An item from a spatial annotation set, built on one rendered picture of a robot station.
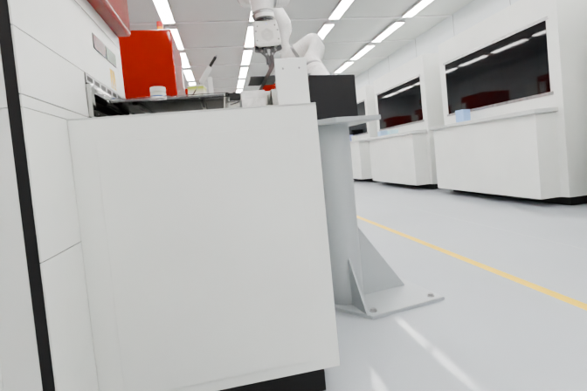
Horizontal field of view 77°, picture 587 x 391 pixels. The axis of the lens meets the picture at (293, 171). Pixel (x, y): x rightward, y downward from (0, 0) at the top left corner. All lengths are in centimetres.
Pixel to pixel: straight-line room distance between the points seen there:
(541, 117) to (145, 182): 358
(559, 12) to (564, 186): 154
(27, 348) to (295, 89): 85
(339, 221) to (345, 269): 21
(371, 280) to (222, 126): 112
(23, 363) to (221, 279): 43
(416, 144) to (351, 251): 427
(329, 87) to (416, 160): 428
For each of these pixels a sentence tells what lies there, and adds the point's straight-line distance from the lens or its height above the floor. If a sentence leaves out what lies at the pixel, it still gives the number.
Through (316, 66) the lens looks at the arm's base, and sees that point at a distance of 176.
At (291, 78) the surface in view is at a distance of 109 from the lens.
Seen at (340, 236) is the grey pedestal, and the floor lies 32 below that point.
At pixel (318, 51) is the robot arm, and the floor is 117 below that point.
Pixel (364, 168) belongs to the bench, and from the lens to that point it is 782.
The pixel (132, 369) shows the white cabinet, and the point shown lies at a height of 18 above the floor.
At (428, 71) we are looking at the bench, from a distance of 596.
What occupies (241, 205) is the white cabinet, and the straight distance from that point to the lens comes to 99.
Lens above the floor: 68
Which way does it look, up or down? 2 degrees down
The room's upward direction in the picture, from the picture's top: 5 degrees counter-clockwise
